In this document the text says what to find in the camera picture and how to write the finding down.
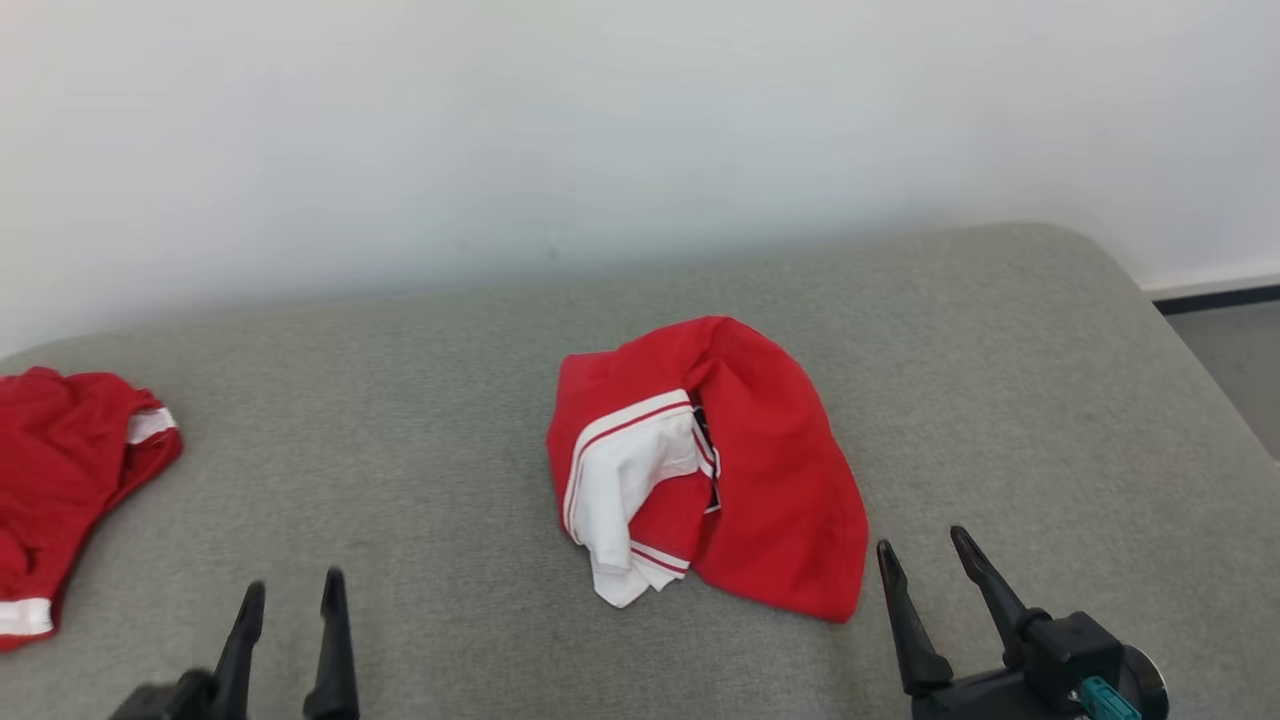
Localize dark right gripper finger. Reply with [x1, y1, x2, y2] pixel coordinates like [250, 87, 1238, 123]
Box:
[949, 525, 1051, 667]
[877, 539, 955, 699]

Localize red jersey with white sleeves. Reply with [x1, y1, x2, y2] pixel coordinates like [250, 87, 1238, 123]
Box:
[546, 316, 870, 623]

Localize grey fabric sofa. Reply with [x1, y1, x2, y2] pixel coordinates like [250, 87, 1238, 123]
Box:
[0, 222, 1280, 720]

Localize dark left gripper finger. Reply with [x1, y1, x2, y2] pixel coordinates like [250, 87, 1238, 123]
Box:
[303, 567, 361, 720]
[208, 580, 267, 720]

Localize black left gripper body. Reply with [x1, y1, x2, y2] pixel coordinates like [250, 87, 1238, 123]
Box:
[108, 670, 216, 720]

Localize red shorts with white stripes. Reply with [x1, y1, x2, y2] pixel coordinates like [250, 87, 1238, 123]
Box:
[0, 367, 184, 653]

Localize black white skirting board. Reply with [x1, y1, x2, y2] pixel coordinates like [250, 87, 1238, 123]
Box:
[1140, 268, 1280, 317]

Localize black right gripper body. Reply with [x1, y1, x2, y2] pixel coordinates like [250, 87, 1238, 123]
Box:
[908, 660, 1091, 720]

